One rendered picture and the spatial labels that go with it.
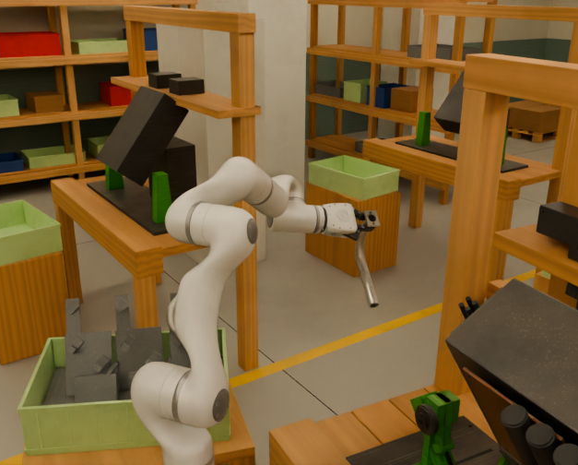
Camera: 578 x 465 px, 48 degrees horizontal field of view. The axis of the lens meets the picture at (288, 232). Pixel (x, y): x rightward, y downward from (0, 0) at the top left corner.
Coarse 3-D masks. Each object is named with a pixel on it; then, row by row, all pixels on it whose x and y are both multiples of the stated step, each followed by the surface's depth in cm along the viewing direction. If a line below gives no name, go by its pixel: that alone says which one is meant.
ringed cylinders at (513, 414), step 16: (512, 416) 92; (528, 416) 92; (512, 432) 92; (528, 432) 89; (544, 432) 88; (528, 448) 94; (544, 448) 87; (560, 448) 86; (576, 448) 85; (528, 464) 97; (544, 464) 90; (560, 464) 84; (576, 464) 83
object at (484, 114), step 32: (480, 96) 175; (480, 128) 177; (576, 128) 150; (480, 160) 180; (576, 160) 151; (480, 192) 184; (576, 192) 152; (480, 224) 188; (448, 256) 198; (480, 256) 193; (448, 288) 200; (480, 288) 197; (448, 320) 203; (448, 352) 205; (448, 384) 208
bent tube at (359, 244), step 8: (368, 216) 198; (376, 216) 198; (368, 224) 196; (376, 224) 196; (360, 232) 203; (360, 240) 204; (360, 248) 205; (360, 256) 205; (360, 264) 203; (360, 272) 202; (368, 272) 202; (368, 280) 200; (368, 288) 199; (368, 296) 197; (376, 296) 198; (376, 304) 198
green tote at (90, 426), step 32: (64, 352) 228; (224, 352) 218; (32, 384) 201; (32, 416) 190; (64, 416) 191; (96, 416) 192; (128, 416) 194; (224, 416) 198; (32, 448) 194; (64, 448) 194; (96, 448) 196
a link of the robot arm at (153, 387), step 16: (144, 368) 148; (160, 368) 146; (176, 368) 146; (144, 384) 144; (160, 384) 143; (176, 384) 142; (144, 400) 144; (160, 400) 142; (144, 416) 146; (160, 416) 145; (160, 432) 147; (176, 432) 149; (192, 432) 150; (208, 432) 153; (176, 448) 146; (192, 448) 147; (208, 448) 150; (176, 464) 147; (192, 464) 147; (208, 464) 150
